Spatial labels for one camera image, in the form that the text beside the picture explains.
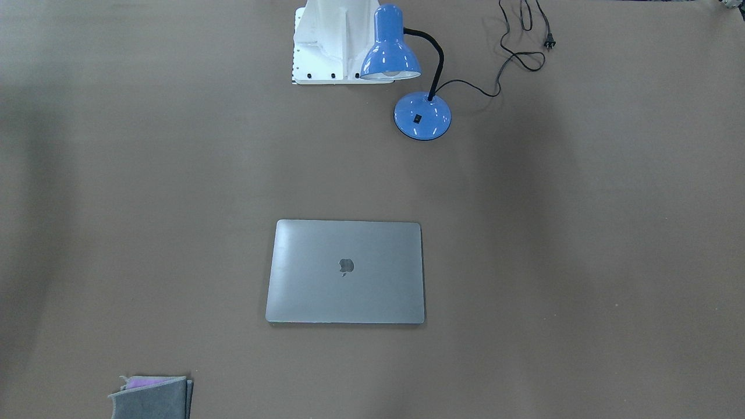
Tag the folded grey cloth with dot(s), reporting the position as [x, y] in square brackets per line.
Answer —
[153, 397]

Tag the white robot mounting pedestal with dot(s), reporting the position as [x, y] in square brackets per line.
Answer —
[332, 39]

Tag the silver laptop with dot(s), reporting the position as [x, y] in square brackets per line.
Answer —
[346, 272]

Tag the blue desk lamp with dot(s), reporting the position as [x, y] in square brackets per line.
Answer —
[421, 116]

